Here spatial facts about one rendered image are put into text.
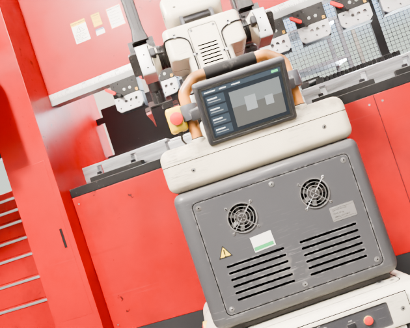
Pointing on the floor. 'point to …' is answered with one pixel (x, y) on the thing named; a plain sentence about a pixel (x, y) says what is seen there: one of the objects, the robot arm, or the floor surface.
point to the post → (378, 32)
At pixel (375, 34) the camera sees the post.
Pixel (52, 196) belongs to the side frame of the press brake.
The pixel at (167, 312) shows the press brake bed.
